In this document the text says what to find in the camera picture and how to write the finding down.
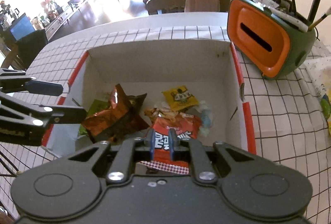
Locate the red patterned snack bag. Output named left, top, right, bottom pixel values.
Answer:
left=140, top=112, right=203, bottom=175

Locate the dark red foil chip bag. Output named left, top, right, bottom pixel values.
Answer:
left=81, top=84, right=149, bottom=143

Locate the orange green tissue box organizer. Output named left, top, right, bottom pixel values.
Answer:
left=227, top=0, right=316, bottom=79

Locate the blue screen monitor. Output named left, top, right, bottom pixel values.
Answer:
left=10, top=13, right=35, bottom=41

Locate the red white cardboard box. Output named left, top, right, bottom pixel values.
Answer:
left=41, top=39, right=257, bottom=160

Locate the wooden chair with black cloth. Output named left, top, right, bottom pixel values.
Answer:
left=1, top=29, right=49, bottom=70

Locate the yellow small snack packet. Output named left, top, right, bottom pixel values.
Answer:
left=162, top=85, right=199, bottom=112

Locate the wooden chair far right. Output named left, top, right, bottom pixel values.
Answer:
left=146, top=0, right=231, bottom=15

